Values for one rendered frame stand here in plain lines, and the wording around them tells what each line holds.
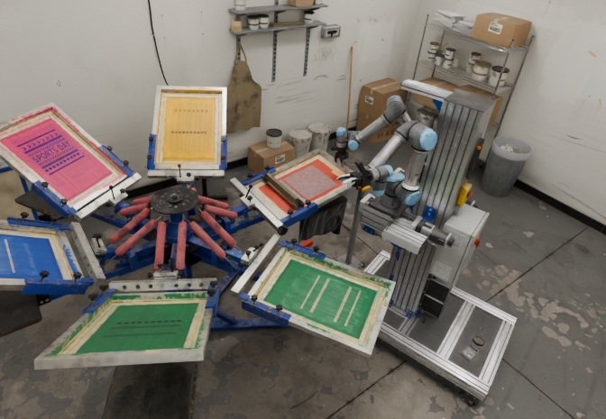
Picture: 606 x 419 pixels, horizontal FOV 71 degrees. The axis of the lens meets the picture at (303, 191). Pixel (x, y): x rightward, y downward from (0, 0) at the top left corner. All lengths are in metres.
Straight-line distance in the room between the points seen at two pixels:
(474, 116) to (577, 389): 2.41
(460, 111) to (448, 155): 0.31
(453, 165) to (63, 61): 3.38
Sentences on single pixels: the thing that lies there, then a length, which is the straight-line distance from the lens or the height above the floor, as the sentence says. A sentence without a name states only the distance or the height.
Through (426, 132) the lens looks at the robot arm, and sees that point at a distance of 2.60.
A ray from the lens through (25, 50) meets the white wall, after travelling 4.38.
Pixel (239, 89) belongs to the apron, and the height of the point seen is 1.07.
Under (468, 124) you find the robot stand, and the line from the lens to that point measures 2.74.
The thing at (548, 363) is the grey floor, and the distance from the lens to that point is 4.24.
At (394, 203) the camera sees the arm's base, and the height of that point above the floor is 1.30.
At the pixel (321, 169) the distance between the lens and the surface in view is 3.57.
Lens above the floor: 2.97
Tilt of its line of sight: 35 degrees down
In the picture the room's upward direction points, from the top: 5 degrees clockwise
